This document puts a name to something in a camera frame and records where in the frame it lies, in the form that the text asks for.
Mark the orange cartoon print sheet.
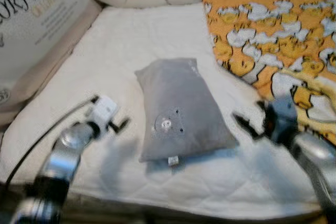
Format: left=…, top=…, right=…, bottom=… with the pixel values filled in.
left=202, top=0, right=336, bottom=101

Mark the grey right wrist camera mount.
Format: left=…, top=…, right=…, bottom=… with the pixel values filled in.
left=269, top=95, right=301, bottom=133

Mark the white quilted mattress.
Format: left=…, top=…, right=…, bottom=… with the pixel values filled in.
left=0, top=3, right=323, bottom=219

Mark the grey plush pillow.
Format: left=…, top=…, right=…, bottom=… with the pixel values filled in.
left=134, top=58, right=239, bottom=167

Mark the grey printed bed side panel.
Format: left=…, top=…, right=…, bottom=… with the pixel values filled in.
left=0, top=0, right=103, bottom=125

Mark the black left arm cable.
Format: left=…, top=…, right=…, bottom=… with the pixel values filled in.
left=0, top=97, right=99, bottom=193

